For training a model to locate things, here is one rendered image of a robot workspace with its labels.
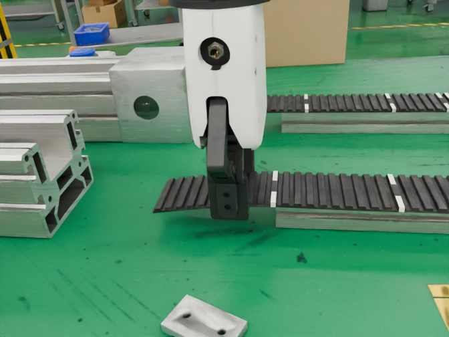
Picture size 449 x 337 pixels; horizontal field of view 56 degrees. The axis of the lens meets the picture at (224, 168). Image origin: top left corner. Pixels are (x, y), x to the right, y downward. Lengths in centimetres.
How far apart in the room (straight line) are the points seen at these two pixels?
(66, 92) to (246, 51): 34
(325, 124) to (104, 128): 28
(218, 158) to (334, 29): 55
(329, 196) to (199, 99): 14
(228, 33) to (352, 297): 20
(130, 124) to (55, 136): 13
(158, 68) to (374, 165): 26
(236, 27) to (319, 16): 52
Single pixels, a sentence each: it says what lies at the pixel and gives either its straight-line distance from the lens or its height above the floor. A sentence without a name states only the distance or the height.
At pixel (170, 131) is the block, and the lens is 53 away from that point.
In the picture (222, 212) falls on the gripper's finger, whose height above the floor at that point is 81.
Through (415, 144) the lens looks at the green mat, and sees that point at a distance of 54.
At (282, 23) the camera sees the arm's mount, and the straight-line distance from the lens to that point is 78.
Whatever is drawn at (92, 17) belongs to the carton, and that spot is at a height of 13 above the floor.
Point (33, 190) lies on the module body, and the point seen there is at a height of 83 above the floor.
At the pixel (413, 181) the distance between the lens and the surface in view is 40.
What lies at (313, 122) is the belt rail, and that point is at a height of 79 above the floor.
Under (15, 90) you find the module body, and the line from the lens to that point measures 59.
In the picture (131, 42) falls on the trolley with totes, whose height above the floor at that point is 26.
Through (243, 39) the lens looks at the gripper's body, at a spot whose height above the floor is 95.
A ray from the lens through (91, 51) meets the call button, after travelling 72.
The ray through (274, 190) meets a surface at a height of 82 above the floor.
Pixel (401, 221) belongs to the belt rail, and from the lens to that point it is 38.
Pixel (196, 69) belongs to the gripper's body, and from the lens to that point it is 28.
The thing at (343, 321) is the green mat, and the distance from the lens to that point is 31.
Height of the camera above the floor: 102
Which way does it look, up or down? 30 degrees down
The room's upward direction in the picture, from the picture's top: 4 degrees counter-clockwise
